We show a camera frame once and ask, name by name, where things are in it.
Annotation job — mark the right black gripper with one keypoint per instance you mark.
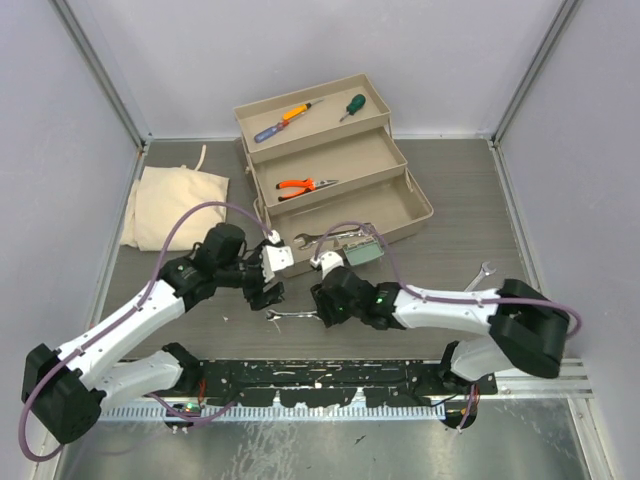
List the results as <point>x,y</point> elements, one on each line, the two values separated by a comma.
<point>325,306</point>

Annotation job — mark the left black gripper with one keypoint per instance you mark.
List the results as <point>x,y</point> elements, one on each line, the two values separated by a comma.
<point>256,295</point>

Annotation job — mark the small silver wrench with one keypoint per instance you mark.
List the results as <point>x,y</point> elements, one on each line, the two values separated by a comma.
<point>273,315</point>

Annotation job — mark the orange handled pliers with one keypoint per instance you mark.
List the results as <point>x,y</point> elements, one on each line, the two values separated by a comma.
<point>302,187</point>

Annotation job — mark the brown translucent toolbox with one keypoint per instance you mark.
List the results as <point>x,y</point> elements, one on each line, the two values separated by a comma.
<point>374,186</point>

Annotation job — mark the yellow handled tool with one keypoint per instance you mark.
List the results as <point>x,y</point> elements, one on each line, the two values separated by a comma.
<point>299,110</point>

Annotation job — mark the green handled screwdriver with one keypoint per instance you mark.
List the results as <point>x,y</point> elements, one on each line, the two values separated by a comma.
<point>354,106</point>

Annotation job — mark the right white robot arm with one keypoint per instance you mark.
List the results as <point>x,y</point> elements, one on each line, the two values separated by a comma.
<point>513,326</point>

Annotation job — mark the silver wrench near right arm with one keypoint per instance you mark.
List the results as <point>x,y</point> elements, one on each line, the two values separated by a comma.
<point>485,271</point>

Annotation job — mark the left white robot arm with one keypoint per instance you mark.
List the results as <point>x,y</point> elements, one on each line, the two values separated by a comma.
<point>68,388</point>

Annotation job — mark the beige cloth bag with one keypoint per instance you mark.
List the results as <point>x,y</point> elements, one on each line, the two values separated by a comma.
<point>161,196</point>

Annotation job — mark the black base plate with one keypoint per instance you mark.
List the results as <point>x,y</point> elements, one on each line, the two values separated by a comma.
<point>317,383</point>

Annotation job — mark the slotted cable duct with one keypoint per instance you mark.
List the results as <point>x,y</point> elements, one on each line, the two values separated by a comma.
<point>142,411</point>

